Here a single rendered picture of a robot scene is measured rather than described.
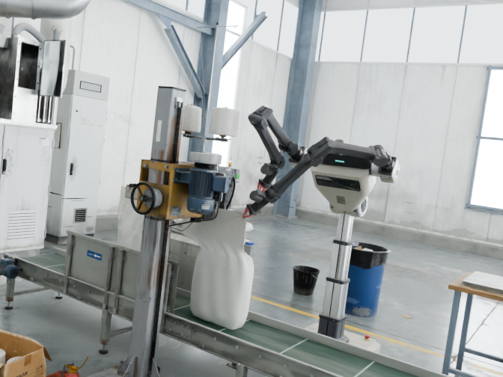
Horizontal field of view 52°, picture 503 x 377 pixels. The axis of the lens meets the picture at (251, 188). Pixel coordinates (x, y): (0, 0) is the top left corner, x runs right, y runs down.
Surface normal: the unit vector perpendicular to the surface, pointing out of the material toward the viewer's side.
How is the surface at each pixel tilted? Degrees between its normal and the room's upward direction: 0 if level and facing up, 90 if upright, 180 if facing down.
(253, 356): 90
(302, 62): 90
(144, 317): 90
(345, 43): 90
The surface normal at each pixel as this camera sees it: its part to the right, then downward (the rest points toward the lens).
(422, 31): -0.55, 0.00
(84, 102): 0.83, 0.15
